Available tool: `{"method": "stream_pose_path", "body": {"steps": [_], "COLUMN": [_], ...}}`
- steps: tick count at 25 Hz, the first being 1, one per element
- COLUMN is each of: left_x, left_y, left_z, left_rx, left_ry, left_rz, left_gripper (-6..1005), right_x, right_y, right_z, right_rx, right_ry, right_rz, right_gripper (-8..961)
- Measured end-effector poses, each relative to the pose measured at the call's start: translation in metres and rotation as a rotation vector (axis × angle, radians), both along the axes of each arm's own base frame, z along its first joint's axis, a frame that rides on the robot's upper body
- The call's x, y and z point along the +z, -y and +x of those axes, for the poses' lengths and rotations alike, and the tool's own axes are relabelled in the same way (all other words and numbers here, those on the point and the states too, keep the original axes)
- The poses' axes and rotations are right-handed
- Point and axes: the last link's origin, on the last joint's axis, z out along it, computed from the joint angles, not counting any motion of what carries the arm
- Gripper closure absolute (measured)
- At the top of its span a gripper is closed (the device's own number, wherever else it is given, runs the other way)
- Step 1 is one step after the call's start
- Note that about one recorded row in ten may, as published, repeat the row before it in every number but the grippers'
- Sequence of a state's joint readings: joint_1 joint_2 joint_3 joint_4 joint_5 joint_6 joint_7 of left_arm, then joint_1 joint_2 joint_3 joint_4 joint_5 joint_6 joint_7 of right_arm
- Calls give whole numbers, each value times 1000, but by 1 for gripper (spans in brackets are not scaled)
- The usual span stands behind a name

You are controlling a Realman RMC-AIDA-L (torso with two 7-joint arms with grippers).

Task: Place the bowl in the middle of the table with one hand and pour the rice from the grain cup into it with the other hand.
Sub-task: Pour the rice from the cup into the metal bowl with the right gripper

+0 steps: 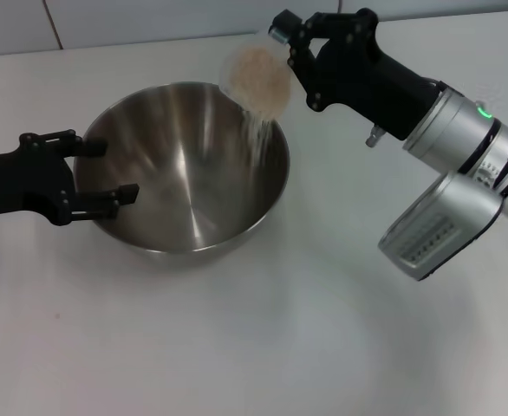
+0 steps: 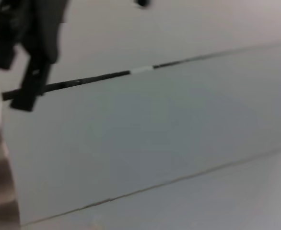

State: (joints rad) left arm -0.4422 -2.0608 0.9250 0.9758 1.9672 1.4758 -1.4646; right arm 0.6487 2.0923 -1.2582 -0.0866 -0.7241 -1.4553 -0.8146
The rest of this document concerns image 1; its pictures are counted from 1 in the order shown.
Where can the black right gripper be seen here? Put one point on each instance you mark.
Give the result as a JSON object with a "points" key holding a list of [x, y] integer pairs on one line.
{"points": [[366, 78]]}

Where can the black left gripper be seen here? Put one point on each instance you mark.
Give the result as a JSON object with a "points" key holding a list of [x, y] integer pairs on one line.
{"points": [[24, 182]]}

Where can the clear plastic measuring cup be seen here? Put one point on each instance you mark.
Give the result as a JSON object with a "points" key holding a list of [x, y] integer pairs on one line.
{"points": [[254, 43]]}

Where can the white rice grains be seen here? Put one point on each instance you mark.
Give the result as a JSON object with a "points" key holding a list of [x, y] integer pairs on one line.
{"points": [[258, 78]]}

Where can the stainless steel mixing bowl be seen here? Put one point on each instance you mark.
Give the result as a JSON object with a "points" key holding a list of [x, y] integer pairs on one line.
{"points": [[171, 195]]}

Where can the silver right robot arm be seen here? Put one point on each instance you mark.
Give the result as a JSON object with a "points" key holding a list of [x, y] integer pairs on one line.
{"points": [[453, 125]]}

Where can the white partition board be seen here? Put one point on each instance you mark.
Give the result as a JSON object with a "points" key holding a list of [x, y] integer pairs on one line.
{"points": [[150, 17]]}

